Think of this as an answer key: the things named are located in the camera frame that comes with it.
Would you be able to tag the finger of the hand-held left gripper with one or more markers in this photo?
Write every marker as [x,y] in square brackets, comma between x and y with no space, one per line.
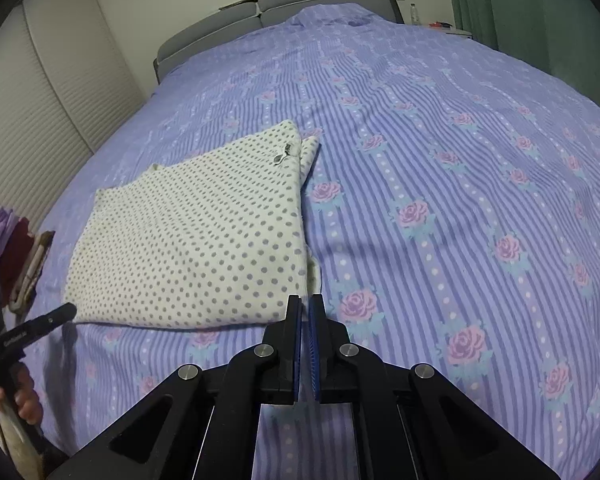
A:
[50,317]

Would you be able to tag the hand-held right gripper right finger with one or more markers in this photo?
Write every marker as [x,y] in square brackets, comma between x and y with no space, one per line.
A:
[375,400]

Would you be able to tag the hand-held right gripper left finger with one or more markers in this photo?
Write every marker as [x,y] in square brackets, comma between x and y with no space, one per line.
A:
[240,400]

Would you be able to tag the white polka dot shirt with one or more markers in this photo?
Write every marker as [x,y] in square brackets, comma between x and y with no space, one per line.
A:
[195,245]

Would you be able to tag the person's left hand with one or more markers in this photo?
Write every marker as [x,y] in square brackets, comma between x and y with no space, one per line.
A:
[29,400]

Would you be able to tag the dark red folded garment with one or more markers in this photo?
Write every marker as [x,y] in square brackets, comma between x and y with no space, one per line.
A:
[17,250]

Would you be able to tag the white louvred wardrobe door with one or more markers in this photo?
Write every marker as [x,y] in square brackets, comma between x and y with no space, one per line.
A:
[25,135]
[85,60]

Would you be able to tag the purple floral striped bedsheet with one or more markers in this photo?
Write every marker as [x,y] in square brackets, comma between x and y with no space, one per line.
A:
[430,160]

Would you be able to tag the grey padded bed headboard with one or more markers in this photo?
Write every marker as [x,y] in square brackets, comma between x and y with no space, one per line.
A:
[220,25]

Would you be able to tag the white nightstand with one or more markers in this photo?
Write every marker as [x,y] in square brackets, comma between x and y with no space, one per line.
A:
[455,31]

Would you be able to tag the small red items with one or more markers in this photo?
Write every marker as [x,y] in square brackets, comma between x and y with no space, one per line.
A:
[441,24]

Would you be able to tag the clear plastic bottle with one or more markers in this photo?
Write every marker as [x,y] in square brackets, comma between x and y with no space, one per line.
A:
[415,13]

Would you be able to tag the green curtain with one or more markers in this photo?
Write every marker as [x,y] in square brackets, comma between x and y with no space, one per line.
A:
[530,10]

